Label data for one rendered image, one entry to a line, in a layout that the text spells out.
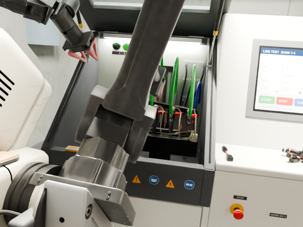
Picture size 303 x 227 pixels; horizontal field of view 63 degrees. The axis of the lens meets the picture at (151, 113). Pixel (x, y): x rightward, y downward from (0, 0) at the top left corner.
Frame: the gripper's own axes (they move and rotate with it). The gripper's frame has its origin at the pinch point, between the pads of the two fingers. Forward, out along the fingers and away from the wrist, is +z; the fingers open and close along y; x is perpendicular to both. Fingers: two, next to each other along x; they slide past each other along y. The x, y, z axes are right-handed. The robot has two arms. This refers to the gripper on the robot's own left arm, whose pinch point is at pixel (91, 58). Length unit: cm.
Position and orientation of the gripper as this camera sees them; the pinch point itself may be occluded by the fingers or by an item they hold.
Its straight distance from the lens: 94.9
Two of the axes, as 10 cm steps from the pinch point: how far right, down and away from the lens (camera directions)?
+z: 3.4, 5.5, 7.7
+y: -9.3, 0.7, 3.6
